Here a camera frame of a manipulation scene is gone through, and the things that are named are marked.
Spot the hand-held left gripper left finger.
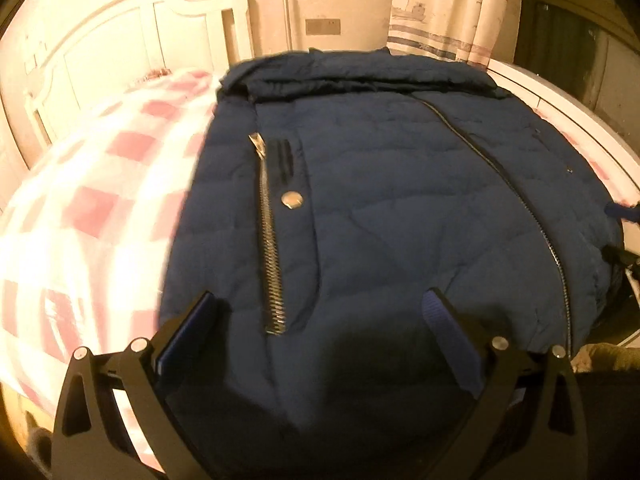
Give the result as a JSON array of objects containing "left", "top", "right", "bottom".
[{"left": 50, "top": 290, "right": 226, "bottom": 480}]

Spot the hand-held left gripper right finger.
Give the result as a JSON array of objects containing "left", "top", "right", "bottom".
[{"left": 422, "top": 287, "right": 591, "bottom": 480}]

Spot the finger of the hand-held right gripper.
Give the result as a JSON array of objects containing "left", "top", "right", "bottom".
[
  {"left": 605, "top": 201, "right": 640, "bottom": 222},
  {"left": 604, "top": 244, "right": 640, "bottom": 281}
]

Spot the navy blue puffer jacket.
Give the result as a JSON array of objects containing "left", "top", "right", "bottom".
[{"left": 159, "top": 46, "right": 627, "bottom": 480}]

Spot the red white checkered bed sheet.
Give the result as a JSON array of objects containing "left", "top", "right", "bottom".
[{"left": 0, "top": 67, "right": 228, "bottom": 468}]

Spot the dark window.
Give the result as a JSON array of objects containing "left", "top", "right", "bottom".
[{"left": 514, "top": 0, "right": 640, "bottom": 128}]

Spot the boat print curtain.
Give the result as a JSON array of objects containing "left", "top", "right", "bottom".
[{"left": 387, "top": 0, "right": 524, "bottom": 69}]

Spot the white wooden headboard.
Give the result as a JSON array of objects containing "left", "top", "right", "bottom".
[{"left": 24, "top": 0, "right": 257, "bottom": 133}]

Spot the beige wall socket plate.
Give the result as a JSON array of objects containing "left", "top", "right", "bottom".
[{"left": 304, "top": 18, "right": 342, "bottom": 36}]

